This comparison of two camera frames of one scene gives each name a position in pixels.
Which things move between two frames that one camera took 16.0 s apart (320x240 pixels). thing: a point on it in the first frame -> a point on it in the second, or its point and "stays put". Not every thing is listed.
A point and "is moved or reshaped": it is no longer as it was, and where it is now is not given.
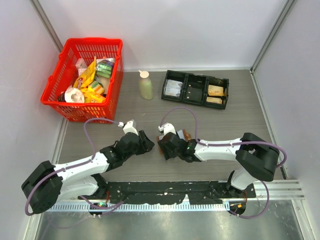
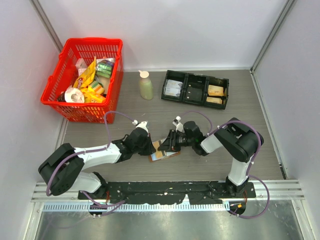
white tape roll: (74, 95) stays put
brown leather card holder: (187, 136) is moved or reshaped
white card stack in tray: (172, 88) stays put
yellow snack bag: (86, 76) stays put
